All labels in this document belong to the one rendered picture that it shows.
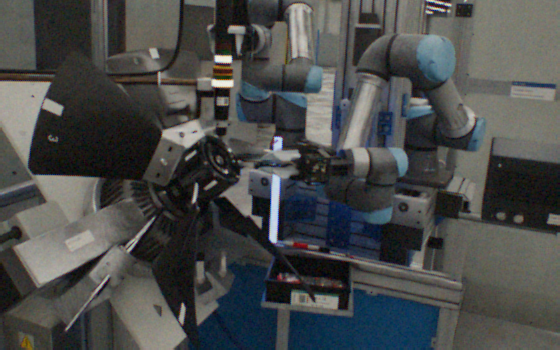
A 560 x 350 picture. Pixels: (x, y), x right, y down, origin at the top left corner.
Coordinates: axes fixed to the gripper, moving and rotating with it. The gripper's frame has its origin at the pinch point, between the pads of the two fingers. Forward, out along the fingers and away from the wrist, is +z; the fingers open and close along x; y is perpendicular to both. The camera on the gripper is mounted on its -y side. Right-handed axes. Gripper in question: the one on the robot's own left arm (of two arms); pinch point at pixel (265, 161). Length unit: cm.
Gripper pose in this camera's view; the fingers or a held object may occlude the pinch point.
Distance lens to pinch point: 121.5
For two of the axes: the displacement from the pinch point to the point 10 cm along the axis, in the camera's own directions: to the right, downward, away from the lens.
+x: -0.7, 9.4, 3.3
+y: 2.5, 3.4, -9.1
